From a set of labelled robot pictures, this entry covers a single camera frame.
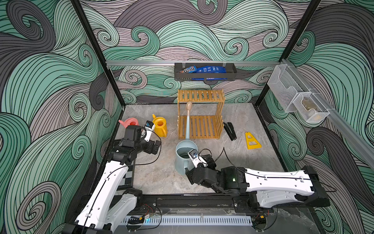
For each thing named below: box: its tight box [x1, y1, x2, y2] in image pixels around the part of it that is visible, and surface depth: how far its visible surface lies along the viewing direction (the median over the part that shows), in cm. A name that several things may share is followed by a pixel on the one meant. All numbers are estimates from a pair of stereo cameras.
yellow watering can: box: [151, 113, 168, 138], surface depth 97 cm
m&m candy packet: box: [177, 65, 198, 74], surface depth 94 cm
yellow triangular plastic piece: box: [244, 132, 262, 150], surface depth 100 cm
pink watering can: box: [118, 117, 139, 129], surface depth 97 cm
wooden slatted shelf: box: [177, 89, 226, 140], surface depth 103 cm
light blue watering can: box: [174, 101, 199, 176], surface depth 76 cm
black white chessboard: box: [113, 165, 133, 198], surface depth 79 cm
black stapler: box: [223, 121, 238, 141], surface depth 104 cm
